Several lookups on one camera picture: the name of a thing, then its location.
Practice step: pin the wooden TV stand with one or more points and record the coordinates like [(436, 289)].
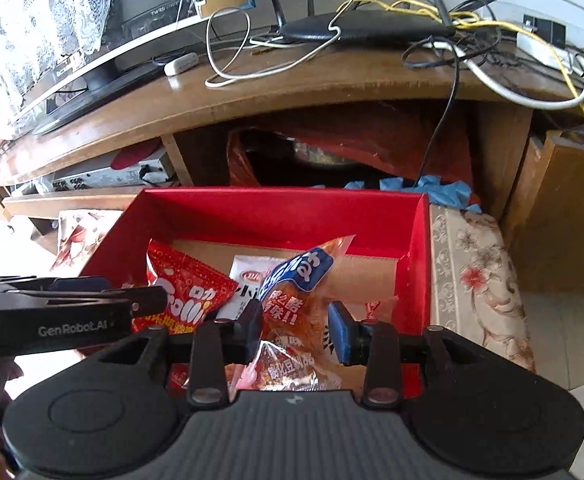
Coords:
[(322, 80)]

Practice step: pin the blue crumpled plastic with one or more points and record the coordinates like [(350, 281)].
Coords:
[(446, 190)]

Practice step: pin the red snack packet white letters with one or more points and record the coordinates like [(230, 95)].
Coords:
[(187, 280)]

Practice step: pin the black router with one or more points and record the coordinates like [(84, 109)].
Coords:
[(371, 27)]

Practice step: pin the silver media player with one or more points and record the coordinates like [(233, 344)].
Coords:
[(102, 175)]

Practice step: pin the red cardboard box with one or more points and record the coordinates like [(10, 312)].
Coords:
[(282, 215)]

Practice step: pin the television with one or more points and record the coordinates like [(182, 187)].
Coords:
[(142, 5)]

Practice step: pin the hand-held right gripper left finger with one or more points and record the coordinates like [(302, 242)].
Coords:
[(252, 332)]

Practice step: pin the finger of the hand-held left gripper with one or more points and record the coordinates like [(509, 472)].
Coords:
[(142, 301), (79, 284)]

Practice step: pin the red cartoon snack packet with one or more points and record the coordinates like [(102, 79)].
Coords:
[(297, 310)]

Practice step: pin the white power strip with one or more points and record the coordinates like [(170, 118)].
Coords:
[(536, 47)]

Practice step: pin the red round lid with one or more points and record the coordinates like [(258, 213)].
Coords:
[(132, 160)]

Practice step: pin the white noodle snack packet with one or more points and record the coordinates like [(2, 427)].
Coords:
[(247, 280)]

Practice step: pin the red plastic bag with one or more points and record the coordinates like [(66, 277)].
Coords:
[(401, 150)]

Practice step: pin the small white adapter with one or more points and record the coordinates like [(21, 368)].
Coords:
[(182, 64)]

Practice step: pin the white lace cloth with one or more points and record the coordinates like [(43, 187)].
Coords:
[(32, 25)]

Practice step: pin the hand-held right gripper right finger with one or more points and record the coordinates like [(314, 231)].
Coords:
[(342, 335)]

